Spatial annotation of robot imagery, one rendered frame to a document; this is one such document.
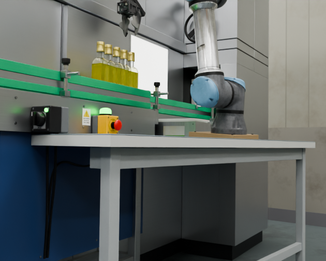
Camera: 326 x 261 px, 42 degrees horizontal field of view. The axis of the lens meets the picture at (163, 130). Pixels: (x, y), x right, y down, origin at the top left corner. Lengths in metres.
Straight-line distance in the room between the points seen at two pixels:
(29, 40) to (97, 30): 0.40
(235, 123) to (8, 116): 0.90
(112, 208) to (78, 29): 1.01
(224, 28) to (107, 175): 1.80
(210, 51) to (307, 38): 2.65
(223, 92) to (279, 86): 2.64
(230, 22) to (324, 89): 1.60
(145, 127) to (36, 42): 0.57
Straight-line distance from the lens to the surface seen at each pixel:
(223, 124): 1.73
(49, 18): 1.89
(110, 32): 2.16
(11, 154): 1.33
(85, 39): 1.99
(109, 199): 1.17
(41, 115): 1.30
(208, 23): 1.71
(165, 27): 2.70
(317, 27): 4.26
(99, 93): 1.63
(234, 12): 2.80
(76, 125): 1.49
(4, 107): 1.28
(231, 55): 2.73
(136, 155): 1.24
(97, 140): 1.14
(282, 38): 4.36
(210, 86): 1.61
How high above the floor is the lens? 0.73
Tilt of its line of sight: 2 degrees up
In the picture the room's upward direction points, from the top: 1 degrees clockwise
